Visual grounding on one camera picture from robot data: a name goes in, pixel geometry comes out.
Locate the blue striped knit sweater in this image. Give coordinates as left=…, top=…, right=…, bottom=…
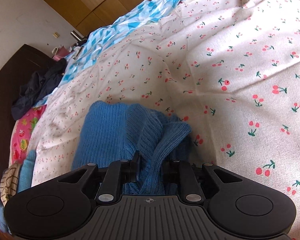
left=71, top=101, right=191, bottom=195

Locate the teal knit garment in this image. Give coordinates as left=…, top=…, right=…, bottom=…
left=17, top=150, right=36, bottom=193

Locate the pink cartoon print pillow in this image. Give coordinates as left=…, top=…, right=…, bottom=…
left=9, top=105, right=46, bottom=165

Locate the brown striped cloth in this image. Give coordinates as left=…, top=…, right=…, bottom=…
left=0, top=163, right=21, bottom=205

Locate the dark navy jacket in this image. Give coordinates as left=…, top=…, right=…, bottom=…
left=11, top=59, right=67, bottom=120

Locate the white cherry print bedsheet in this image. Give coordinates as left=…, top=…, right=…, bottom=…
left=29, top=0, right=300, bottom=239

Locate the dark wooden headboard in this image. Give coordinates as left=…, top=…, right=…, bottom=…
left=0, top=44, right=53, bottom=180

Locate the blue white checkered quilt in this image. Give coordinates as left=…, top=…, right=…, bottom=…
left=34, top=0, right=183, bottom=107

